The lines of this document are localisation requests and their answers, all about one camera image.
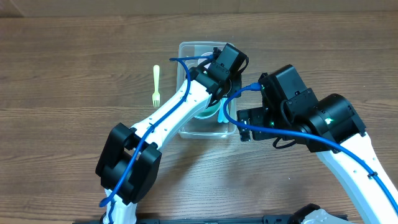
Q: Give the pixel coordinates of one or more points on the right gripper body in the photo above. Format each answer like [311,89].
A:
[255,117]

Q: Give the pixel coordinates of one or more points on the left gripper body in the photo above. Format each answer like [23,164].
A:
[235,81]

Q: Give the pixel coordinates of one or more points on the blue plastic fork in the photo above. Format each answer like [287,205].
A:
[221,117]

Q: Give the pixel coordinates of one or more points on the pale green bowl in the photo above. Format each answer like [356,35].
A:
[208,112]

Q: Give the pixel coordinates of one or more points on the yellow plastic fork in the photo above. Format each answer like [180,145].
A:
[156,94]

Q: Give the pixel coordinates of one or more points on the pink plastic cup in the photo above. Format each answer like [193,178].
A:
[204,57]

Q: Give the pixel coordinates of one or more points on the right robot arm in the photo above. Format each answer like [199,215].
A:
[333,130]

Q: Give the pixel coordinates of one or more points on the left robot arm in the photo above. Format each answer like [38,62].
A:
[130,160]

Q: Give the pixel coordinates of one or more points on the clear plastic container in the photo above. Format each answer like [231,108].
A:
[203,128]

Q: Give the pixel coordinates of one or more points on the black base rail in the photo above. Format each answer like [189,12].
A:
[310,213]

